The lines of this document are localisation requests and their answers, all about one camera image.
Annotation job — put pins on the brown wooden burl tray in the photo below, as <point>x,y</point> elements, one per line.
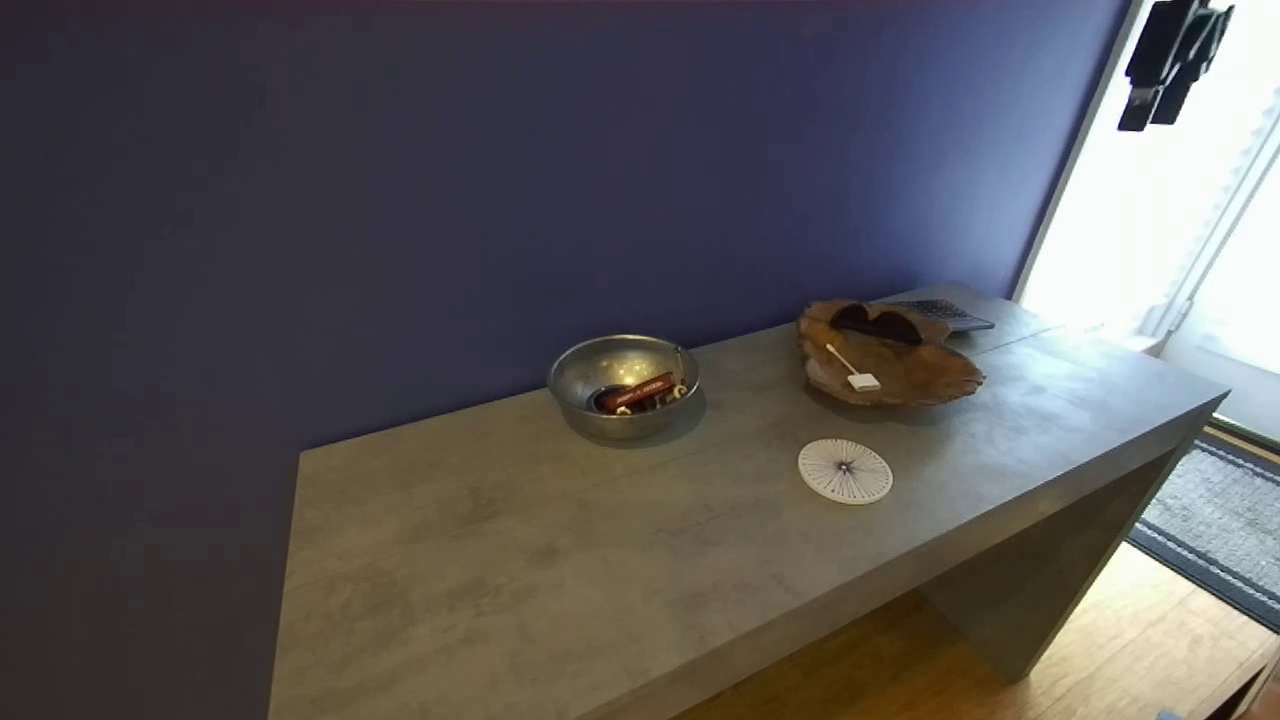
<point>921,373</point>

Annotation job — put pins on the dark gray doormat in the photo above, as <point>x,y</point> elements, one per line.
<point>1223,521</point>

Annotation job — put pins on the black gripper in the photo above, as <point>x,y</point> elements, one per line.
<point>1183,36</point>

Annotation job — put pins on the brown item in metal bowl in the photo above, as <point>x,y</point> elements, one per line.
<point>638,394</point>

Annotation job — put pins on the gray concrete sideboard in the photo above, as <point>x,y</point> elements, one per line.
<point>602,574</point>

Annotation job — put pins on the round white coaster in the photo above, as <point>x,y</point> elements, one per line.
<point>845,470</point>

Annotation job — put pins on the white door frame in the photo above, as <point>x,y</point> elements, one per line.
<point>1204,233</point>

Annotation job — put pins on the dark sunglasses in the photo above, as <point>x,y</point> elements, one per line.
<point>873,327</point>

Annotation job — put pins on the round metal bowl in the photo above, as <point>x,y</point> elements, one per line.
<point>585,402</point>

